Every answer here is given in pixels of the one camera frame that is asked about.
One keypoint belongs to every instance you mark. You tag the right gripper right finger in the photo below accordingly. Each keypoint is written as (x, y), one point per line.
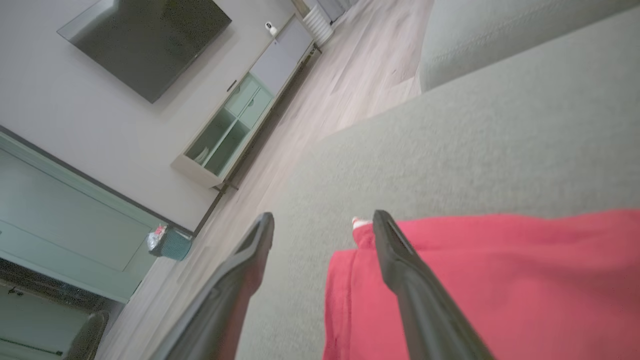
(420, 305)

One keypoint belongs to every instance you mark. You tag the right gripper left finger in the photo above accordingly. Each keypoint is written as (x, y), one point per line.
(225, 300)

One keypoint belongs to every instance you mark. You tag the red Bulls basketball jersey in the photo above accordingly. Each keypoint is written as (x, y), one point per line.
(525, 290)

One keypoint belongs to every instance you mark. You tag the teal waste bin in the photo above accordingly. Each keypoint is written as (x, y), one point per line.
(175, 245)

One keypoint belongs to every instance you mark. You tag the large grey sofa seat cushion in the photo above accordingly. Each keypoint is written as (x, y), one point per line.
(450, 160)

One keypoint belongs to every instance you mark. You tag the pale green panelled door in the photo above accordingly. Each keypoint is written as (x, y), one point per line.
(65, 220)

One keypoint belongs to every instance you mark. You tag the black remote control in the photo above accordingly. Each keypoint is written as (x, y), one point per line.
(232, 85)

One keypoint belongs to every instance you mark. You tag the grey and green TV cabinet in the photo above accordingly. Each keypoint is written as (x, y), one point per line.
(280, 60)

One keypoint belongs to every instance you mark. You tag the black flat television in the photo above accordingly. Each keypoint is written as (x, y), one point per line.
(150, 40)

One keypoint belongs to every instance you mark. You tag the small grey sofa seat cushion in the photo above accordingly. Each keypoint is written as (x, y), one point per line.
(475, 40)

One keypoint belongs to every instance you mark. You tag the small white security camera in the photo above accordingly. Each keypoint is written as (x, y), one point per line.
(271, 28)

